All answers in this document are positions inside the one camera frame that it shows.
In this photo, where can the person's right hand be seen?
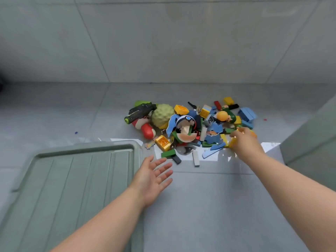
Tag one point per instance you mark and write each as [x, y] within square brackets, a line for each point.
[246, 146]

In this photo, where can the person's left hand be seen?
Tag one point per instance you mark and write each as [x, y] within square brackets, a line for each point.
[147, 183]

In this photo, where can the person's right fingers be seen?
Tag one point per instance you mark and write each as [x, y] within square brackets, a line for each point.
[239, 135]

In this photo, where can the person's left thumb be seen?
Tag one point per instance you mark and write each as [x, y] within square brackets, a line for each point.
[148, 161]

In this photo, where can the person's left little finger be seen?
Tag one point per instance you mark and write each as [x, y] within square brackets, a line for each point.
[166, 185]

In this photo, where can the person's left middle finger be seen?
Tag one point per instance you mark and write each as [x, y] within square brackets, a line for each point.
[165, 169]

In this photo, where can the small yellow toy block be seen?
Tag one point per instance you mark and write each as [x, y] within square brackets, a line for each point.
[232, 143]

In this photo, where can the person's right forearm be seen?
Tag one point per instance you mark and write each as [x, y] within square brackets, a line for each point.
[294, 196]

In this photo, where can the person's left forearm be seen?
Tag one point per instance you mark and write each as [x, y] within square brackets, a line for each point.
[105, 225]

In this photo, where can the green toy block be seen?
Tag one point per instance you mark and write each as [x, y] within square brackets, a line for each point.
[168, 153]

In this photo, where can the small pale puzzle piece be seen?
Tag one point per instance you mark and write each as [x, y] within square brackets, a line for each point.
[149, 144]

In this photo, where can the green toy figure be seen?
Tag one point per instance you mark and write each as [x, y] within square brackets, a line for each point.
[231, 115]

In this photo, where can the yellow studded toy brick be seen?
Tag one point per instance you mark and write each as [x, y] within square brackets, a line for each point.
[162, 143]
[181, 109]

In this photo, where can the light blue ridged block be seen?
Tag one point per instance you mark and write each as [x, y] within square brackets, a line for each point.
[247, 114]

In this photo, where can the blue orange puzzle piece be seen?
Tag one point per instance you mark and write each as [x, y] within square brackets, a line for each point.
[213, 137]

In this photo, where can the white paper sheet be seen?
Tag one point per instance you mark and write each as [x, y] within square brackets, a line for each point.
[217, 154]

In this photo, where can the black toy half disc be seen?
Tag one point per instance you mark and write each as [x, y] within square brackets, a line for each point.
[188, 151]

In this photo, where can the black flat toy block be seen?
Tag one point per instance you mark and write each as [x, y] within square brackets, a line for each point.
[233, 106]

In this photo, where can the flat blue toy piece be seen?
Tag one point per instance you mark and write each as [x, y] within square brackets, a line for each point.
[212, 151]

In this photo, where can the red white toy pin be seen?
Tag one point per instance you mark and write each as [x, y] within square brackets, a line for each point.
[147, 129]

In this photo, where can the grey toy block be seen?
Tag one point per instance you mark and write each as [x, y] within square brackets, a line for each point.
[196, 158]

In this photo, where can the white toy cylinder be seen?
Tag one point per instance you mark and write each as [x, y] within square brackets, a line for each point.
[203, 133]

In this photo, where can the red toy block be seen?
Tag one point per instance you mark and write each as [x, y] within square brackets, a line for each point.
[217, 105]

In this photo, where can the orange toy fruit half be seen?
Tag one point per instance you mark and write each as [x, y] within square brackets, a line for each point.
[187, 137]

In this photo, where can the yellow blue toy block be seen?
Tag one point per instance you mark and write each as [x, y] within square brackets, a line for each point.
[205, 111]

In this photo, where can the bumpy green toy ball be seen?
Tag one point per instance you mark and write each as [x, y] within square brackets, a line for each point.
[162, 115]

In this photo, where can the black green toy water gun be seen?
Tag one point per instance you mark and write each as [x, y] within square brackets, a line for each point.
[139, 112]

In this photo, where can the blue white round toy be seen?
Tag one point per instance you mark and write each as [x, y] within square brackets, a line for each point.
[187, 122]

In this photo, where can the grey green box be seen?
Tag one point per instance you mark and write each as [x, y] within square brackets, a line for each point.
[312, 146]

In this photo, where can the green plastic storage bin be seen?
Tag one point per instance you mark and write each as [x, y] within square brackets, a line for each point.
[68, 196]

